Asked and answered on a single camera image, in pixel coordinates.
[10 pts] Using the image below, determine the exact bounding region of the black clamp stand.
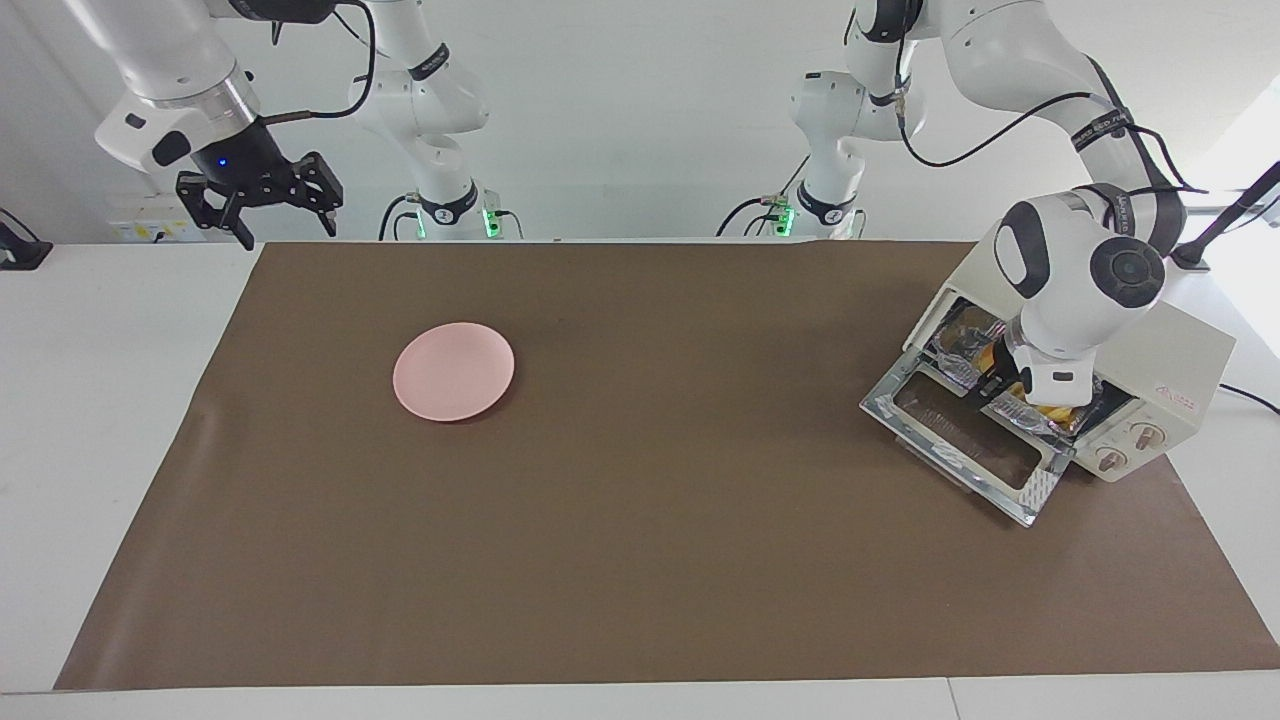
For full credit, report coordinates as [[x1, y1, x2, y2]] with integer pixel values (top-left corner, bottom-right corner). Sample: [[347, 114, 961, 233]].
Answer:
[[0, 208, 53, 271]]

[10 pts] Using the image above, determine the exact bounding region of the white wall power strip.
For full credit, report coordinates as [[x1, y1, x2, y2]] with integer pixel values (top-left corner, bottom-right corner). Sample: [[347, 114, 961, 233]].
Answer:
[[108, 195, 196, 243]]

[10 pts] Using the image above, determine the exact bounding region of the black left base cable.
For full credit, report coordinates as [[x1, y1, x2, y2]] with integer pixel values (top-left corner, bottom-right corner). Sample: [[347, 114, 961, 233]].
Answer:
[[715, 155, 813, 239]]

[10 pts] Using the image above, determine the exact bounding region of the black right base cable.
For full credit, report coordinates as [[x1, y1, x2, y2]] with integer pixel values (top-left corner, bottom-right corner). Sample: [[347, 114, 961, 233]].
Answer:
[[378, 193, 423, 241]]

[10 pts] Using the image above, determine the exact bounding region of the brown table mat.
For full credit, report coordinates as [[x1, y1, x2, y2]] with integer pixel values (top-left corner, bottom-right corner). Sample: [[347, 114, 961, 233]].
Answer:
[[55, 240, 1280, 691]]

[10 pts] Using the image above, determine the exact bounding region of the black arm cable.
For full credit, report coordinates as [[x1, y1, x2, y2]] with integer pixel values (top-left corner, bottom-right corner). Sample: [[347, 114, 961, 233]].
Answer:
[[260, 0, 377, 127], [893, 0, 1208, 201]]

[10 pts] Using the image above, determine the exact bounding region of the glass oven door metal frame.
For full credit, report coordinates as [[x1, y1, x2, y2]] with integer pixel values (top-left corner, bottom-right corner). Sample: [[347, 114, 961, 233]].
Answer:
[[860, 345, 1073, 528]]

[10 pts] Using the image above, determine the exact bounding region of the white toaster oven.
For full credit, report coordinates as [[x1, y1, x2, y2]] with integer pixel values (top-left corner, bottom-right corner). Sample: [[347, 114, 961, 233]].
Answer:
[[905, 222, 1237, 484]]

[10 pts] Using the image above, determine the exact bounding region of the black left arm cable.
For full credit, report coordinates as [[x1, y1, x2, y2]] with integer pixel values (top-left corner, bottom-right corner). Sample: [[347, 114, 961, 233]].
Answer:
[[893, 0, 1208, 201]]

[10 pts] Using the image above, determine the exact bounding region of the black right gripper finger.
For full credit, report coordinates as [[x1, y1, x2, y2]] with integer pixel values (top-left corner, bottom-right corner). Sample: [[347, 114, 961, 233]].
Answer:
[[176, 172, 254, 251], [297, 152, 345, 237]]

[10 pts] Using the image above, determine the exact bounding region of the pink round plate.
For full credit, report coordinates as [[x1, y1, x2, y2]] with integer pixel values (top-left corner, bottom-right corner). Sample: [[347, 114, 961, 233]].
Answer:
[[392, 322, 516, 423]]

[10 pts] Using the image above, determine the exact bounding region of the sliced yellow bread loaf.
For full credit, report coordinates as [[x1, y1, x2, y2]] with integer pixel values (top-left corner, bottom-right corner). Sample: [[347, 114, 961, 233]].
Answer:
[[985, 335, 1089, 433]]

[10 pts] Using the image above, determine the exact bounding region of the aluminium foil tray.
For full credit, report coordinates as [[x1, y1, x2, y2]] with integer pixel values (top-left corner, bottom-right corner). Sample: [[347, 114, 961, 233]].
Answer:
[[925, 300, 1093, 441]]

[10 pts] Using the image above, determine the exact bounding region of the black oven power cable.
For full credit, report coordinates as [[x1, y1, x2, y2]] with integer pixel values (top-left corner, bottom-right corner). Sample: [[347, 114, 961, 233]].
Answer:
[[1218, 383, 1280, 416]]

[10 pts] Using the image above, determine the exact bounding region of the black base cable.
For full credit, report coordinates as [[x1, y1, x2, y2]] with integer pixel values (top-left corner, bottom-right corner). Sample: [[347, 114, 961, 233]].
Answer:
[[715, 155, 813, 239], [378, 193, 423, 241]]

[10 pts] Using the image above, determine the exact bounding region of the black camera stand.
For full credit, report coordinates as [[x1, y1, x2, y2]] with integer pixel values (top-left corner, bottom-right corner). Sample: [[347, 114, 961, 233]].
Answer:
[[1163, 160, 1280, 273]]

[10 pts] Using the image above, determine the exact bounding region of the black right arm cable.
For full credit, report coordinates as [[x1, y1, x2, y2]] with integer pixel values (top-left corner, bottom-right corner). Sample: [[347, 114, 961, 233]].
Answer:
[[260, 0, 377, 127]]

